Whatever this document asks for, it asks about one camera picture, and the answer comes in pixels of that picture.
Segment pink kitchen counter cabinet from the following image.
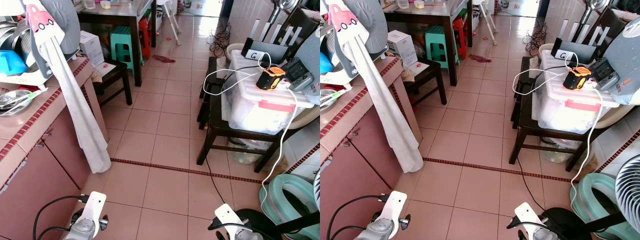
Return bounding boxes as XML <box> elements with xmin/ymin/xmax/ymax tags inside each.
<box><xmin>0</xmin><ymin>80</ymin><xmax>108</xmax><ymax>240</ymax></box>
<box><xmin>320</xmin><ymin>82</ymin><xmax>416</xmax><ymax>240</ymax></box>

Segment beige plastic basin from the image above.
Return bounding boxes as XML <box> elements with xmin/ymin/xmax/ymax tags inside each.
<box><xmin>607</xmin><ymin>104</ymin><xmax>640</xmax><ymax>130</ymax></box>
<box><xmin>282</xmin><ymin>102</ymin><xmax>321</xmax><ymax>132</ymax></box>

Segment shallow steel dish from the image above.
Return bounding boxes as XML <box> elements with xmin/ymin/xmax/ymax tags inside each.
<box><xmin>0</xmin><ymin>87</ymin><xmax>38</xmax><ymax>117</ymax></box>
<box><xmin>320</xmin><ymin>87</ymin><xmax>353</xmax><ymax>112</ymax></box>

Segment white plastic tray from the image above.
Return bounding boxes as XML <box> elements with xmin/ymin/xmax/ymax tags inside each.
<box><xmin>0</xmin><ymin>67</ymin><xmax>61</xmax><ymax>92</ymax></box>
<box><xmin>320</xmin><ymin>67</ymin><xmax>357</xmax><ymax>87</ymax></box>

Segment black charger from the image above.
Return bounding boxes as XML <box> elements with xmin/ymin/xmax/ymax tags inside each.
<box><xmin>281</xmin><ymin>57</ymin><xmax>315</xmax><ymax>93</ymax></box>
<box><xmin>589</xmin><ymin>57</ymin><xmax>621</xmax><ymax>92</ymax></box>

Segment orange black battery pack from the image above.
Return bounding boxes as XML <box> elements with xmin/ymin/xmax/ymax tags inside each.
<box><xmin>255</xmin><ymin>66</ymin><xmax>286</xmax><ymax>91</ymax></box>
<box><xmin>562</xmin><ymin>66</ymin><xmax>592</xmax><ymax>91</ymax></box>

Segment grey fabric bag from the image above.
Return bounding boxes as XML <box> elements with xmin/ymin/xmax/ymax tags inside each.
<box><xmin>606</xmin><ymin>16</ymin><xmax>640</xmax><ymax>107</ymax></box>
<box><xmin>299</xmin><ymin>27</ymin><xmax>321</xmax><ymax>106</ymax></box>

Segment white pink cartoon cloth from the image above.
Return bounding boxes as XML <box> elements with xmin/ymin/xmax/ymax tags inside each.
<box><xmin>330</xmin><ymin>0</ymin><xmax>425</xmax><ymax>173</ymax></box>
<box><xmin>22</xmin><ymin>0</ymin><xmax>112</xmax><ymax>174</ymax></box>

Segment white fan grill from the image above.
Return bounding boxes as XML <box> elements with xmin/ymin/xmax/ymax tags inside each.
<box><xmin>614</xmin><ymin>154</ymin><xmax>640</xmax><ymax>222</ymax></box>
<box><xmin>313</xmin><ymin>169</ymin><xmax>321</xmax><ymax>211</ymax></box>

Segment clear storage box white lid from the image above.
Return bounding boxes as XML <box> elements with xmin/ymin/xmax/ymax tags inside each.
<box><xmin>531</xmin><ymin>49</ymin><xmax>621</xmax><ymax>135</ymax></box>
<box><xmin>221</xmin><ymin>49</ymin><xmax>302</xmax><ymax>136</ymax></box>

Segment stacked steel pots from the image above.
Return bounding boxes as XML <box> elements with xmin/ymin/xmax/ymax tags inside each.
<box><xmin>0</xmin><ymin>17</ymin><xmax>33</xmax><ymax>53</ymax></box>
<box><xmin>320</xmin><ymin>25</ymin><xmax>341</xmax><ymax>56</ymax></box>

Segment black router white antennas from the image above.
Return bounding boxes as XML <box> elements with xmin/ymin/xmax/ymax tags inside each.
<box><xmin>241</xmin><ymin>17</ymin><xmax>305</xmax><ymax>65</ymax></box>
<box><xmin>551</xmin><ymin>19</ymin><xmax>612</xmax><ymax>63</ymax></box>

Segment white cardboard box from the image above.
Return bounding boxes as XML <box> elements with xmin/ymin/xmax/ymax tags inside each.
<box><xmin>79</xmin><ymin>31</ymin><xmax>105</xmax><ymax>67</ymax></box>
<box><xmin>387</xmin><ymin>30</ymin><xmax>420</xmax><ymax>68</ymax></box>

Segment beige round bucket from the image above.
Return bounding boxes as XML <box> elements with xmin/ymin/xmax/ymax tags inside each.
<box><xmin>225</xmin><ymin>43</ymin><xmax>247</xmax><ymax>62</ymax></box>
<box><xmin>537</xmin><ymin>43</ymin><xmax>556</xmax><ymax>63</ymax></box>

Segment grey ribbed plastic cover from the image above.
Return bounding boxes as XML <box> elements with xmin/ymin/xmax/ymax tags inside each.
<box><xmin>334</xmin><ymin>0</ymin><xmax>389</xmax><ymax>76</ymax></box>
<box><xmin>30</xmin><ymin>0</ymin><xmax>82</xmax><ymax>80</ymax></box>

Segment small dark wooden stool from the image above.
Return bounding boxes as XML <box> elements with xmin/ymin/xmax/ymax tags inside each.
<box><xmin>404</xmin><ymin>59</ymin><xmax>448</xmax><ymax>107</ymax></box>
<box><xmin>92</xmin><ymin>59</ymin><xmax>134</xmax><ymax>107</ymax></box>

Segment silver standing fan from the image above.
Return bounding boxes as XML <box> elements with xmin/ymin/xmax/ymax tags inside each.
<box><xmin>267</xmin><ymin>0</ymin><xmax>301</xmax><ymax>26</ymax></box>
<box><xmin>580</xmin><ymin>0</ymin><xmax>613</xmax><ymax>26</ymax></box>

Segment black fan stand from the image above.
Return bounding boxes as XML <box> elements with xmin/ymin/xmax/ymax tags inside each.
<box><xmin>234</xmin><ymin>208</ymin><xmax>321</xmax><ymax>240</ymax></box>
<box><xmin>541</xmin><ymin>206</ymin><xmax>640</xmax><ymax>240</ymax></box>

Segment green plastic stool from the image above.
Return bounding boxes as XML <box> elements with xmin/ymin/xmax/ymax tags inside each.
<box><xmin>109</xmin><ymin>26</ymin><xmax>144</xmax><ymax>69</ymax></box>
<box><xmin>425</xmin><ymin>25</ymin><xmax>460</xmax><ymax>69</ymax></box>

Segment dark wooden table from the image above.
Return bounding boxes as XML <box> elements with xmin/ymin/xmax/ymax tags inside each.
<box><xmin>75</xmin><ymin>0</ymin><xmax>157</xmax><ymax>88</ymax></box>
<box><xmin>382</xmin><ymin>0</ymin><xmax>473</xmax><ymax>87</ymax></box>

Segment red plastic stool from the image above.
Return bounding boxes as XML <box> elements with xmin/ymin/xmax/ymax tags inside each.
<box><xmin>138</xmin><ymin>16</ymin><xmax>152</xmax><ymax>62</ymax></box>
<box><xmin>452</xmin><ymin>16</ymin><xmax>468</xmax><ymax>61</ymax></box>

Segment white charger cable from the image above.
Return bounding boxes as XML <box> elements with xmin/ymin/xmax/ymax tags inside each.
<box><xmin>202</xmin><ymin>51</ymin><xmax>299</xmax><ymax>202</ymax></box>
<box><xmin>512</xmin><ymin>51</ymin><xmax>603</xmax><ymax>203</ymax></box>

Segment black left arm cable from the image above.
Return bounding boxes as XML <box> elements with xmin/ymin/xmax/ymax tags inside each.
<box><xmin>31</xmin><ymin>195</ymin><xmax>91</xmax><ymax>240</ymax></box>
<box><xmin>326</xmin><ymin>194</ymin><xmax>386</xmax><ymax>240</ymax></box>

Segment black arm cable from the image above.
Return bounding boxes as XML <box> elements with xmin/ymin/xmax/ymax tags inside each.
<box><xmin>31</xmin><ymin>195</ymin><xmax>91</xmax><ymax>240</ymax></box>
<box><xmin>326</xmin><ymin>194</ymin><xmax>386</xmax><ymax>240</ymax></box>
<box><xmin>506</xmin><ymin>219</ymin><xmax>551</xmax><ymax>240</ymax></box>
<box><xmin>207</xmin><ymin>220</ymin><xmax>273</xmax><ymax>240</ymax></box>

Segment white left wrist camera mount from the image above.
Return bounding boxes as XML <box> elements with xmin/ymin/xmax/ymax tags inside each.
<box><xmin>377</xmin><ymin>190</ymin><xmax>408</xmax><ymax>224</ymax></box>
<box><xmin>81</xmin><ymin>191</ymin><xmax>108</xmax><ymax>224</ymax></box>

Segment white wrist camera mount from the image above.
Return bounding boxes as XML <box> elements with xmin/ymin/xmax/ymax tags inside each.
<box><xmin>377</xmin><ymin>190</ymin><xmax>408</xmax><ymax>224</ymax></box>
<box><xmin>514</xmin><ymin>202</ymin><xmax>547</xmax><ymax>237</ymax></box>
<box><xmin>81</xmin><ymin>191</ymin><xmax>108</xmax><ymax>224</ymax></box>
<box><xmin>214</xmin><ymin>203</ymin><xmax>247</xmax><ymax>237</ymax></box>

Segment thin black power cable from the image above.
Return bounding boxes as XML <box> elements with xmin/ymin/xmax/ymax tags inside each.
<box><xmin>205</xmin><ymin>157</ymin><xmax>227</xmax><ymax>204</ymax></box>
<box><xmin>516</xmin><ymin>158</ymin><xmax>546</xmax><ymax>211</ymax></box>

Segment black coiled cable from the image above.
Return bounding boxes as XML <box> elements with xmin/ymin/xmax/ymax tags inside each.
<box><xmin>207</xmin><ymin>24</ymin><xmax>232</xmax><ymax>57</ymax></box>
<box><xmin>522</xmin><ymin>22</ymin><xmax>548</xmax><ymax>57</ymax></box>

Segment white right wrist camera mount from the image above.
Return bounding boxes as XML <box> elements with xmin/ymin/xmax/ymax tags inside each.
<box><xmin>214</xmin><ymin>203</ymin><xmax>247</xmax><ymax>237</ymax></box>
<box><xmin>514</xmin><ymin>202</ymin><xmax>547</xmax><ymax>237</ymax></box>

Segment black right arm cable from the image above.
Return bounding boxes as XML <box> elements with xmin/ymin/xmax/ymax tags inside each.
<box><xmin>207</xmin><ymin>220</ymin><xmax>273</xmax><ymax>240</ymax></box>
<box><xmin>506</xmin><ymin>219</ymin><xmax>551</xmax><ymax>240</ymax></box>

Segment white metal frame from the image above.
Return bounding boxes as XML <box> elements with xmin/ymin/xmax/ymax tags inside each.
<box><xmin>156</xmin><ymin>0</ymin><xmax>183</xmax><ymax>47</ymax></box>
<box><xmin>472</xmin><ymin>0</ymin><xmax>499</xmax><ymax>47</ymax></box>

